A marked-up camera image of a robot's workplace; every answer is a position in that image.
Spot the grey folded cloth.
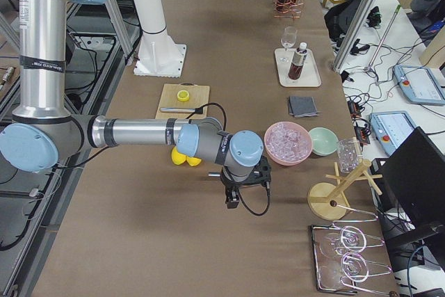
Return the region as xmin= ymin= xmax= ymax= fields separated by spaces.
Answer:
xmin=288 ymin=96 xmax=318 ymax=118

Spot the steel muddler black tip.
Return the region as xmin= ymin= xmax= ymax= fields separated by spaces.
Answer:
xmin=159 ymin=107 xmax=204 ymax=115

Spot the cream rabbit tray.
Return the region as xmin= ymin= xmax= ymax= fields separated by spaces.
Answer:
xmin=274 ymin=47 xmax=323 ymax=88

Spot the clear glass mug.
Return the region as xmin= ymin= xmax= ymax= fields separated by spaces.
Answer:
xmin=337 ymin=137 xmax=360 ymax=173

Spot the yellow lemon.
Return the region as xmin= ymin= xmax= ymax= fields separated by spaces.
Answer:
xmin=170 ymin=147 xmax=187 ymax=166
xmin=186 ymin=156 xmax=202 ymax=167

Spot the blue teach pendant near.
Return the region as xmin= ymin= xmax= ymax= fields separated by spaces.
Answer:
xmin=369 ymin=111 xmax=416 ymax=156

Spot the blue teach pendant far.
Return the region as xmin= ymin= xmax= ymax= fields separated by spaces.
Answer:
xmin=394 ymin=65 xmax=444 ymax=106

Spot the bamboo cutting board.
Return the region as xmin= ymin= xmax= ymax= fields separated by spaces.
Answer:
xmin=155 ymin=83 xmax=210 ymax=119

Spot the black monitor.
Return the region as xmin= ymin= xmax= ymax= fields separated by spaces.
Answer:
xmin=377 ymin=126 xmax=445 ymax=252

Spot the green bowl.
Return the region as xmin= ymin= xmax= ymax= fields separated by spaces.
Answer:
xmin=309 ymin=127 xmax=339 ymax=156

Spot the tea bottle white cap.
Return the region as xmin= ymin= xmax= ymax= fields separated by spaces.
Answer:
xmin=287 ymin=42 xmax=307 ymax=80

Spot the half lemon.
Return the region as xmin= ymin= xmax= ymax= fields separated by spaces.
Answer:
xmin=177 ymin=90 xmax=191 ymax=102

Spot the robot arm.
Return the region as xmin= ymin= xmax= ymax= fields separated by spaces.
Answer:
xmin=1 ymin=0 xmax=271 ymax=209

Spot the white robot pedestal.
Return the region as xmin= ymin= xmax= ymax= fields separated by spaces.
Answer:
xmin=133 ymin=0 xmax=186 ymax=78

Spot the blue teach pendant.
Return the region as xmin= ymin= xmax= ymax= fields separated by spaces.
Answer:
xmin=369 ymin=111 xmax=416 ymax=156
xmin=394 ymin=65 xmax=444 ymax=106

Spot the wooden cup tree stand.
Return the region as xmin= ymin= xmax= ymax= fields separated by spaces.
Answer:
xmin=307 ymin=150 xmax=382 ymax=221

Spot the pink bowl of ice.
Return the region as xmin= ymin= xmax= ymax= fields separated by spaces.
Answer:
xmin=264 ymin=121 xmax=313 ymax=166

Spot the black glass holder tray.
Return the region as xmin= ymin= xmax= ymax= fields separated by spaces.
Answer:
xmin=310 ymin=205 xmax=399 ymax=296

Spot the clear wine glass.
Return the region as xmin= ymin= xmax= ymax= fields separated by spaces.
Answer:
xmin=280 ymin=26 xmax=298 ymax=63

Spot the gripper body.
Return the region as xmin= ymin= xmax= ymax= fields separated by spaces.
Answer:
xmin=220 ymin=166 xmax=257 ymax=199

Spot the aluminium frame post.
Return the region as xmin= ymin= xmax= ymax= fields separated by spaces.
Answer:
xmin=332 ymin=0 xmax=375 ymax=74

